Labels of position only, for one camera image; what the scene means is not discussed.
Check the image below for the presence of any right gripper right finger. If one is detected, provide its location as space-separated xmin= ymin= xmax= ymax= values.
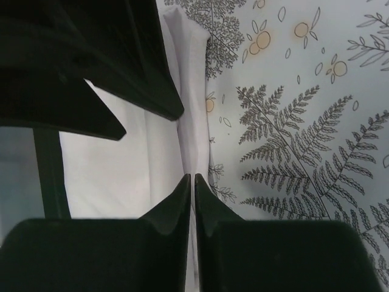
xmin=194 ymin=174 xmax=382 ymax=292

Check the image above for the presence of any white t shirt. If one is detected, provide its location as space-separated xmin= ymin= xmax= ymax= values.
xmin=59 ymin=7 xmax=213 ymax=292

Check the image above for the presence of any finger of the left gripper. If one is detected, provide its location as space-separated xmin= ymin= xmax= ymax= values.
xmin=42 ymin=1 xmax=184 ymax=120
xmin=1 ymin=18 xmax=126 ymax=141

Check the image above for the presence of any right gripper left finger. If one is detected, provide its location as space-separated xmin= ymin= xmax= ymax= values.
xmin=1 ymin=175 xmax=191 ymax=291

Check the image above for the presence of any floral tablecloth mat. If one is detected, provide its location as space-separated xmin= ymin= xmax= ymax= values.
xmin=158 ymin=1 xmax=388 ymax=291

